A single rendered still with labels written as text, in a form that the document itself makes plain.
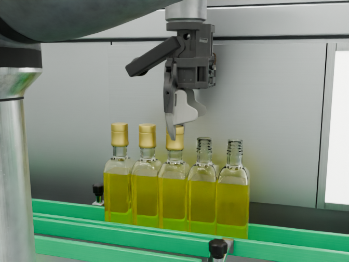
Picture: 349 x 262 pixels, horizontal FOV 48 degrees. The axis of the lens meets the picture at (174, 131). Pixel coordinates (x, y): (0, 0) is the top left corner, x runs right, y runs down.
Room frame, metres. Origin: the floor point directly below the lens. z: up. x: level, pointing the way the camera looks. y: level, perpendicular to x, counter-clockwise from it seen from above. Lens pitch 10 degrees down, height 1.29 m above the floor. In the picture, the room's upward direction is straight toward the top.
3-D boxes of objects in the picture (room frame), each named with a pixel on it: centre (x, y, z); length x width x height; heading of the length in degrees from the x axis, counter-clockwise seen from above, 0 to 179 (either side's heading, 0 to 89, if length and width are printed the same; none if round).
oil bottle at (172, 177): (0.75, 0.00, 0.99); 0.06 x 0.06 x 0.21; 73
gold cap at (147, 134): (0.77, 0.05, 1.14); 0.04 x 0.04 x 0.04
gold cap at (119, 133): (0.78, 0.11, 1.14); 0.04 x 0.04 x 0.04
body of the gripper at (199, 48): (0.74, -0.03, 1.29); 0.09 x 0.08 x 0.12; 73
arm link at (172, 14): (0.74, -0.02, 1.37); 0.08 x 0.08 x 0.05
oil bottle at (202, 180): (0.73, -0.06, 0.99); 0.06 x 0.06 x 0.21; 74
